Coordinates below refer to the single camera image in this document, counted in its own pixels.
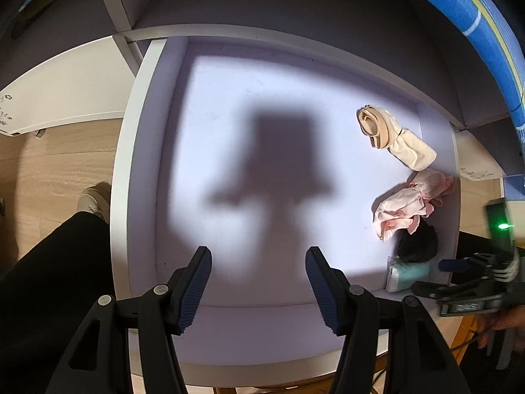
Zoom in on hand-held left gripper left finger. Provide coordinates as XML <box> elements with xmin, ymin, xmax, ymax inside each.
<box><xmin>45</xmin><ymin>246</ymin><xmax>213</xmax><ymax>394</ymax></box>

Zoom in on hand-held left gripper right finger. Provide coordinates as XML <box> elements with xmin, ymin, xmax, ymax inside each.
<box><xmin>305</xmin><ymin>246</ymin><xmax>470</xmax><ymax>394</ymax></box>

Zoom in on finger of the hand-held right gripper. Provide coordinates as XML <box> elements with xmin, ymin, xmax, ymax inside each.
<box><xmin>438</xmin><ymin>256</ymin><xmax>494</xmax><ymax>273</ymax></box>
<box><xmin>412</xmin><ymin>281</ymin><xmax>469</xmax><ymax>300</ymax></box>

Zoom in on mint sock bundle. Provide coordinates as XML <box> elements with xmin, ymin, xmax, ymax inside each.
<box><xmin>386</xmin><ymin>256</ymin><xmax>432</xmax><ymax>295</ymax></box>

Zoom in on black sock bundle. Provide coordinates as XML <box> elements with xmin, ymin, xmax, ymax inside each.
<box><xmin>395</xmin><ymin>219</ymin><xmax>440</xmax><ymax>264</ymax></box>

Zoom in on pink sock bundle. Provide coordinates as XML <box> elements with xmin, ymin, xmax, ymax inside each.
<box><xmin>372</xmin><ymin>169</ymin><xmax>455</xmax><ymax>243</ymax></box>

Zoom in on cream sock bundle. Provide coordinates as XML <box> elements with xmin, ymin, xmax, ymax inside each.
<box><xmin>357</xmin><ymin>106</ymin><xmax>438</xmax><ymax>172</ymax></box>

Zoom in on white drawer with lavender inside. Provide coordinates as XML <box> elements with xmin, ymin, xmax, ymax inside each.
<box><xmin>111</xmin><ymin>35</ymin><xmax>463</xmax><ymax>389</ymax></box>

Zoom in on person's right hand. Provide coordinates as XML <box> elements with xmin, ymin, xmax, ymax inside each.
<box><xmin>477</xmin><ymin>305</ymin><xmax>525</xmax><ymax>348</ymax></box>

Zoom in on white floral print drawer front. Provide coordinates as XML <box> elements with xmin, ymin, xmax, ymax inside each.
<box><xmin>453</xmin><ymin>130</ymin><xmax>508</xmax><ymax>182</ymax></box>
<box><xmin>0</xmin><ymin>35</ymin><xmax>139</xmax><ymax>137</ymax></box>

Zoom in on beige slipper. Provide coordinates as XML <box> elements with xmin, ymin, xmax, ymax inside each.
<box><xmin>77</xmin><ymin>182</ymin><xmax>113</xmax><ymax>227</ymax></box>

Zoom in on person's black pants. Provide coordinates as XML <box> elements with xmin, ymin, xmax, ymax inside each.
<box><xmin>0</xmin><ymin>211</ymin><xmax>120</xmax><ymax>394</ymax></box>

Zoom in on blue plaid bed sheet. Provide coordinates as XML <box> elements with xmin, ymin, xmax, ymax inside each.
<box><xmin>386</xmin><ymin>0</ymin><xmax>525</xmax><ymax>202</ymax></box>

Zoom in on black cable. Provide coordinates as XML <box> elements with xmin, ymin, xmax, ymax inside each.
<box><xmin>450</xmin><ymin>327</ymin><xmax>481</xmax><ymax>351</ymax></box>

